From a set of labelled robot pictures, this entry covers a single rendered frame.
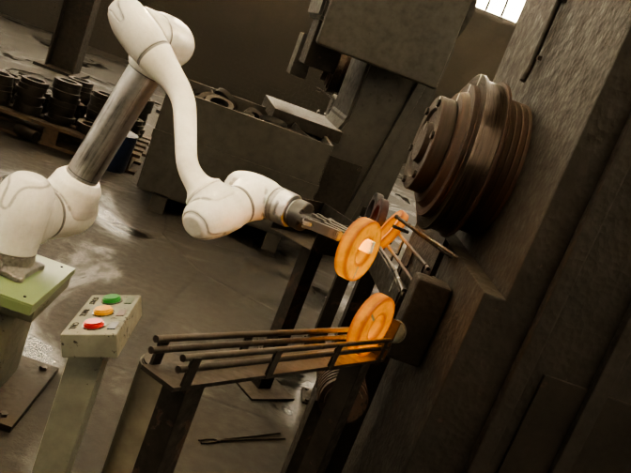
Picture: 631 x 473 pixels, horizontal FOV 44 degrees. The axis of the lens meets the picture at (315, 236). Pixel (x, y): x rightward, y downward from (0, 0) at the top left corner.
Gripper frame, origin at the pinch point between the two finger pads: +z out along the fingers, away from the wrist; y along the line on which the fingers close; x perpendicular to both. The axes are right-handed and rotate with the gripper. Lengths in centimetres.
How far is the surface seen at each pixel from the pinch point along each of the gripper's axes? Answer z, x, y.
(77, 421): -23, -49, 51
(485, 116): 6.9, 37.5, -31.3
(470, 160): 8.5, 26.0, -27.9
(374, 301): 10.4, -10.4, 4.2
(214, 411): -52, -84, -44
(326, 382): 2.0, -37.4, -4.2
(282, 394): -49, -84, -80
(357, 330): 10.5, -17.4, 7.8
